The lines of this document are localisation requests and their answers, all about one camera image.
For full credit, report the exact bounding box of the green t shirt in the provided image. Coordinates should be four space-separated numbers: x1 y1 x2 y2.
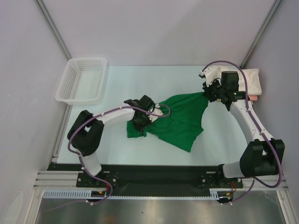
127 92 208 153

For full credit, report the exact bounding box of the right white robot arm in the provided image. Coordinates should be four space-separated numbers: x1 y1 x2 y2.
203 71 285 188

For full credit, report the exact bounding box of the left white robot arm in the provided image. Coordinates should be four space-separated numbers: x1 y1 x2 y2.
67 95 163 187

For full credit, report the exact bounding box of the pink folded t shirt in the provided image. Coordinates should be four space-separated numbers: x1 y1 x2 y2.
248 95 258 101

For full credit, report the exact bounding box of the cream folded t shirt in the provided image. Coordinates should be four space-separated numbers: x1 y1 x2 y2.
218 66 262 96

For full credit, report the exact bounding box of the white plastic basket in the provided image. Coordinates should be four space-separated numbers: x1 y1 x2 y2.
55 57 107 105

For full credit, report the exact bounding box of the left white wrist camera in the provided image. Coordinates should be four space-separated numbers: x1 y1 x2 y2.
147 104 164 123

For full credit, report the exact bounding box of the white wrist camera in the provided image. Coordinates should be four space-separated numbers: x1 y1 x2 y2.
199 65 224 85
147 104 164 123

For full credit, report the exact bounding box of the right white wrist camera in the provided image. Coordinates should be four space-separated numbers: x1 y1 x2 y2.
199 65 224 85

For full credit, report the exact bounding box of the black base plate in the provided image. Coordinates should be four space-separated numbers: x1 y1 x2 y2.
48 163 250 197

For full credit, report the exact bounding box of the right aluminium corner post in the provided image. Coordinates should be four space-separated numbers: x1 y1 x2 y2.
240 0 284 69

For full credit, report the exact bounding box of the aluminium corner post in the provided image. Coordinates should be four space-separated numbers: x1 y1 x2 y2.
240 0 284 69
34 0 72 60

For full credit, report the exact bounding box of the white slotted cable duct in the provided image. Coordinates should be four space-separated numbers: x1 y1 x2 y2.
43 189 232 200

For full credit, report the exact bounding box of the aluminium front rail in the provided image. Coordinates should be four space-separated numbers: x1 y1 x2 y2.
33 171 289 191

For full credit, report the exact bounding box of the left aluminium corner post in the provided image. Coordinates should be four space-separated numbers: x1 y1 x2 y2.
34 0 72 60

